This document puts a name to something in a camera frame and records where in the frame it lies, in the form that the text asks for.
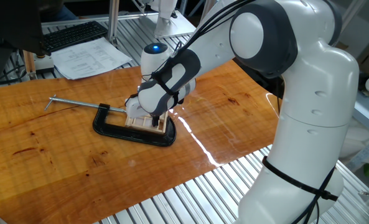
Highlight short wooden post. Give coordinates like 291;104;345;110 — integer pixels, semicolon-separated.
22;49;37;81

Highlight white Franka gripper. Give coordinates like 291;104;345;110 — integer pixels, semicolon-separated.
124;95;161;128

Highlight black computer keyboard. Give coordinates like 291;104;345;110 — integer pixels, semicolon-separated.
42;20;109;54

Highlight wood grain vinyl mat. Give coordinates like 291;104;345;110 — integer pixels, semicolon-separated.
0;58;280;224

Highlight vertical aluminium frame post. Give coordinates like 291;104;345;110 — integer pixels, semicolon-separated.
107;0;120;44

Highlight white printed paper sheets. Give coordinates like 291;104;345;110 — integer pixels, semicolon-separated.
50;37;133;81

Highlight black metal C-clamp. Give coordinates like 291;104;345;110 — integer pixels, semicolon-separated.
44;94;177;147

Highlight grey slotted metal angle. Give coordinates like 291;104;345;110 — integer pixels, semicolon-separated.
347;132;369;172

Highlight black cable along robot arm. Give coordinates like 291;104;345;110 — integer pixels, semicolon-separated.
140;0;258;108

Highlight person in blue jeans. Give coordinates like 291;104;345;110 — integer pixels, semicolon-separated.
39;0;79;23

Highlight miniature wooden sliding window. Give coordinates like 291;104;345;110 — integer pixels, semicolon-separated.
124;110;170;135

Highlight white stand on metal plate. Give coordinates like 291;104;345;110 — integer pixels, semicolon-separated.
139;0;197;40

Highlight small white box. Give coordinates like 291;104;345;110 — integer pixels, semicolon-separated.
34;54;55;74

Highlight black strap on arm base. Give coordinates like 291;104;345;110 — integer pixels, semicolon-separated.
261;155;340;202

